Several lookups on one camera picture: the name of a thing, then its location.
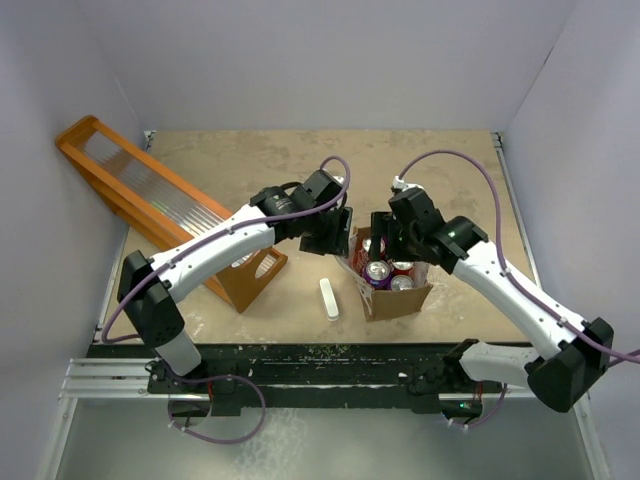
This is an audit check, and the red cola can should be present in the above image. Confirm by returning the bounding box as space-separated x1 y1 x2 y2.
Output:
351 236 386 271
389 275 415 291
390 261 415 276

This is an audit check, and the canvas bag with cat print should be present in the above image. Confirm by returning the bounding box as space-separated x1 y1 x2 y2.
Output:
336 227 432 322

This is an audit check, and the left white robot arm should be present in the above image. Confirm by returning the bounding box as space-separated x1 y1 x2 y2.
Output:
118 169 352 392

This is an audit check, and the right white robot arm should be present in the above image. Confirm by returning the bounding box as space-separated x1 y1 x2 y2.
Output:
371 179 614 413

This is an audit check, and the red cola can back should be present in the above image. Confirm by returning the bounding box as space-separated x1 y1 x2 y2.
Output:
390 261 415 276

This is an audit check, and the purple soda can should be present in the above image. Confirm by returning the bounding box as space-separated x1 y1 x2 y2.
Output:
362 260 392 290

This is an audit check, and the red cola can front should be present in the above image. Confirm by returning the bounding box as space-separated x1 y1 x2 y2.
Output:
389 275 415 291

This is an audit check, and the white oblong plastic case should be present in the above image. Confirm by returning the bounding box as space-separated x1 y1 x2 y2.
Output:
319 278 340 322

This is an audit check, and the orange wooden rack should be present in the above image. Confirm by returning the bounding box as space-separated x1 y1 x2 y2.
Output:
55 116 288 313

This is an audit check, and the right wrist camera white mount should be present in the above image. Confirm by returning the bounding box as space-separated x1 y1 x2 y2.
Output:
391 176 415 194

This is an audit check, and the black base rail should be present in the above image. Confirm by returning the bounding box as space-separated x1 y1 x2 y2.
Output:
145 343 501 421

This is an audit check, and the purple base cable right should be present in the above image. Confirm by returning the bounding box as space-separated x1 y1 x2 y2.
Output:
442 384 509 431

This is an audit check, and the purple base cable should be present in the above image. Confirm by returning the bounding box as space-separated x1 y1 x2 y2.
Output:
442 384 509 431
166 374 267 445

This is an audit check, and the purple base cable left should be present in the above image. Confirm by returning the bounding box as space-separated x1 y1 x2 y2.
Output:
166 374 267 445

